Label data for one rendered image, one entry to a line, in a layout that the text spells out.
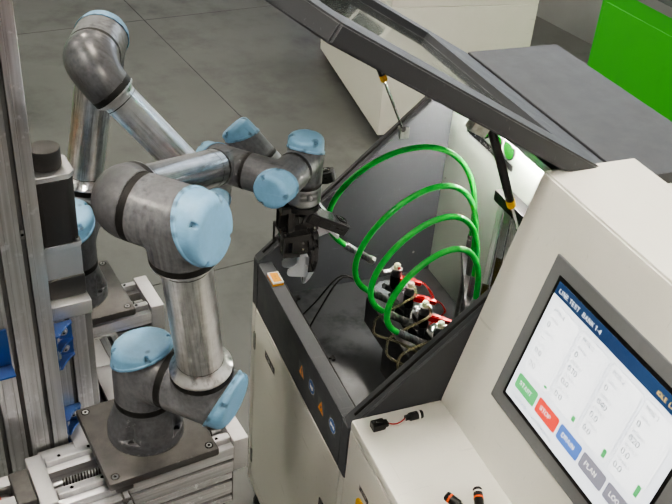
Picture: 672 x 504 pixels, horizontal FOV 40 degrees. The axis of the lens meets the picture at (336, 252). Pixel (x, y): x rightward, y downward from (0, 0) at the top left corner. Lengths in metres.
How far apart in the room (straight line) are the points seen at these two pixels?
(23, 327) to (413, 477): 0.82
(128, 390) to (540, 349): 0.79
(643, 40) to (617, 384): 3.47
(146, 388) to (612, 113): 1.25
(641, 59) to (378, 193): 2.70
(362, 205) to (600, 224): 0.97
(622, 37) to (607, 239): 3.46
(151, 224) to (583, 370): 0.82
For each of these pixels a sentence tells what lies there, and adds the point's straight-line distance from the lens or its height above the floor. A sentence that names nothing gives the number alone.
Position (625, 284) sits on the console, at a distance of 1.67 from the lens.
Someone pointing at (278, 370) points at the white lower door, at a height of 0.73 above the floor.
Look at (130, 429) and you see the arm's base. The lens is 1.84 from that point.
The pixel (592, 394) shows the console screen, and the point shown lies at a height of 1.30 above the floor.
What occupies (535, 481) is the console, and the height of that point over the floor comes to 1.06.
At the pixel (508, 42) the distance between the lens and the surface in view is 5.28.
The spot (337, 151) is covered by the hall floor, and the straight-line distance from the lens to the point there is 5.14.
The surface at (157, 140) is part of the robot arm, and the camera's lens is 1.99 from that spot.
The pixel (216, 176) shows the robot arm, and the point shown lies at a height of 1.54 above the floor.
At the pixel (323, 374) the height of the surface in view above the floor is 0.95.
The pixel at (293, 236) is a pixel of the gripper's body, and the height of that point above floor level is 1.34.
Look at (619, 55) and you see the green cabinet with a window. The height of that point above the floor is 0.67.
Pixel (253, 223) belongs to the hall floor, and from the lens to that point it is 4.45.
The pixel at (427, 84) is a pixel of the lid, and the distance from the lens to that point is 1.59.
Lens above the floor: 2.39
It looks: 34 degrees down
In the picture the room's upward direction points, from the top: 5 degrees clockwise
